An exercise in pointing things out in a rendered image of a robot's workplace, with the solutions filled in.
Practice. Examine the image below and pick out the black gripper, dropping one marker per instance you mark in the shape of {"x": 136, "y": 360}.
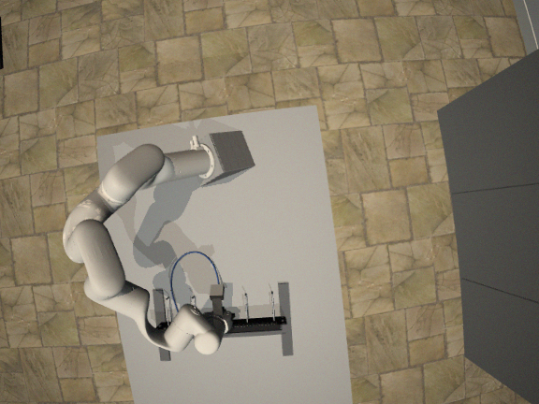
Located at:
{"x": 227, "y": 317}

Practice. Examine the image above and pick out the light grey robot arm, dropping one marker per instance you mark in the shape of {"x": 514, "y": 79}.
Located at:
{"x": 90, "y": 243}

